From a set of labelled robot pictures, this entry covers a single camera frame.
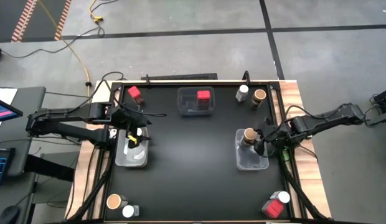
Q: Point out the clear plastic bin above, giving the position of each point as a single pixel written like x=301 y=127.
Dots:
x=252 y=160

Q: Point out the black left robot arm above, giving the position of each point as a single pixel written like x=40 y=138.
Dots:
x=65 y=116

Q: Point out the black equipment stand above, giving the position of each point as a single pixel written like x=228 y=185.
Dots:
x=383 y=99

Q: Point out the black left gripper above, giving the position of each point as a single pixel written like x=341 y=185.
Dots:
x=130 y=119

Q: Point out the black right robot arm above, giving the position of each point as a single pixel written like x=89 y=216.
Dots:
x=323 y=123

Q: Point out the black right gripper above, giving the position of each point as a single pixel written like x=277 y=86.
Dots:
x=278 y=135

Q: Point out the dark floor mat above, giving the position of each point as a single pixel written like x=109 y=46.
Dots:
x=46 y=18

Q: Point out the white paper sheet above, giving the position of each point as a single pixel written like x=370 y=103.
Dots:
x=6 y=92

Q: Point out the white translucent plastic bin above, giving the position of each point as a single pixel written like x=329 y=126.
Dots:
x=132 y=158

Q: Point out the grey desk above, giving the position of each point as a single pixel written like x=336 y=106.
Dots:
x=28 y=102

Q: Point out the computer monitor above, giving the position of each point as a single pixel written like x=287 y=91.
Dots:
x=4 y=112

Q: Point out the black computer mouse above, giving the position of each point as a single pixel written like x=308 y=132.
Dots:
x=7 y=215

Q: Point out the spice jar with tan lid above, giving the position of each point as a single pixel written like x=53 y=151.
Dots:
x=260 y=94
x=249 y=134
x=114 y=201

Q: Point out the grey translucent plastic bin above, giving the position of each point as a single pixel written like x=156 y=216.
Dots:
x=188 y=107

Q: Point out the backlit keyboard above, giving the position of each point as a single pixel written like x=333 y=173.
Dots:
x=1 y=168

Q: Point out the red-lidded spice tin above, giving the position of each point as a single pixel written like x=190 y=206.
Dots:
x=134 y=91
x=274 y=208
x=204 y=95

